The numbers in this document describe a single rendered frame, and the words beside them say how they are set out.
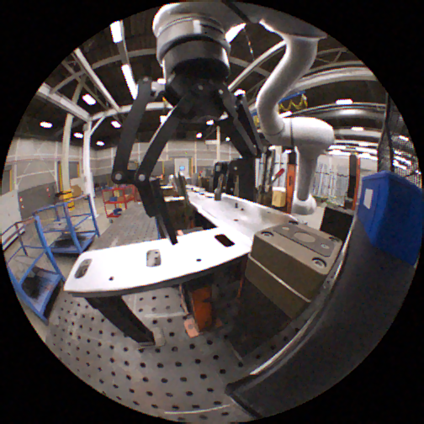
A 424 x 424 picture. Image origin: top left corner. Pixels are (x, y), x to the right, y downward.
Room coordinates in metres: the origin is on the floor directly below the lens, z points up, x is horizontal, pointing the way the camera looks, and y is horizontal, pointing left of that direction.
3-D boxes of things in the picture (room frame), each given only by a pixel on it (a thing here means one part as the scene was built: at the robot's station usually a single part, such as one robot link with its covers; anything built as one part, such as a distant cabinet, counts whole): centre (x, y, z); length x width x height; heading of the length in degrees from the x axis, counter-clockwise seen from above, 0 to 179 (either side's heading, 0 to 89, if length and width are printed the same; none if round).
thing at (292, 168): (0.37, -0.26, 0.95); 0.03 x 0.01 x 0.50; 27
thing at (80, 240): (1.07, 2.72, 0.47); 1.20 x 0.80 x 0.95; 110
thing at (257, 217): (0.82, 0.15, 1.00); 1.38 x 0.22 x 0.02; 27
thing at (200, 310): (0.16, 0.03, 0.84); 0.11 x 0.06 x 0.29; 117
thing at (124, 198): (2.61, 2.37, 0.49); 0.81 x 0.47 x 0.97; 93
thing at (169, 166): (7.75, 3.12, 1.00); 3.64 x 0.14 x 2.00; 109
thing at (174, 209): (0.35, 0.13, 0.87); 0.12 x 0.09 x 0.35; 117
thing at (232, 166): (0.81, -0.10, 0.94); 0.18 x 0.13 x 0.49; 27
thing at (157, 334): (0.08, 0.19, 0.84); 0.11 x 0.06 x 0.29; 117
